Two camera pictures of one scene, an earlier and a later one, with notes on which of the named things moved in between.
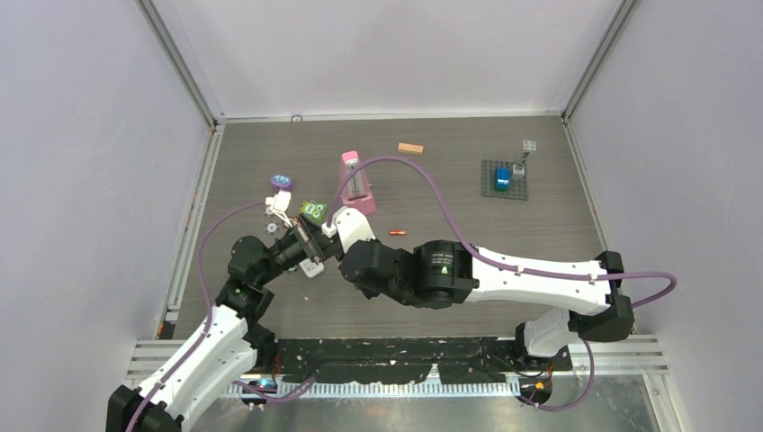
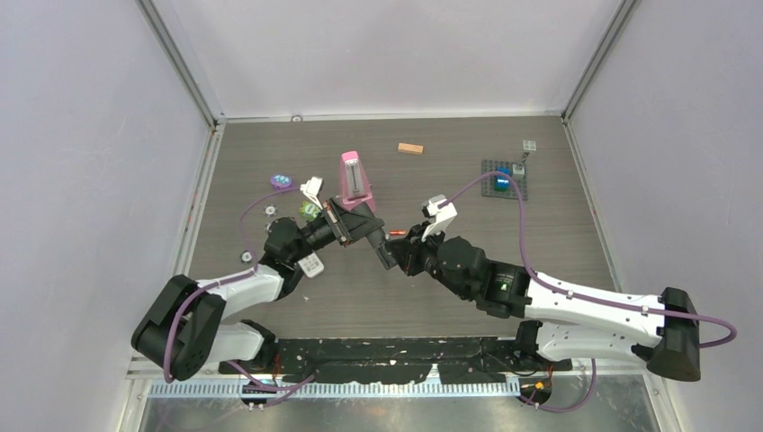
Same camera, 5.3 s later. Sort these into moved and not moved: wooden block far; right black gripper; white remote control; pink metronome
Moved: right black gripper
Not moved: wooden block far; white remote control; pink metronome
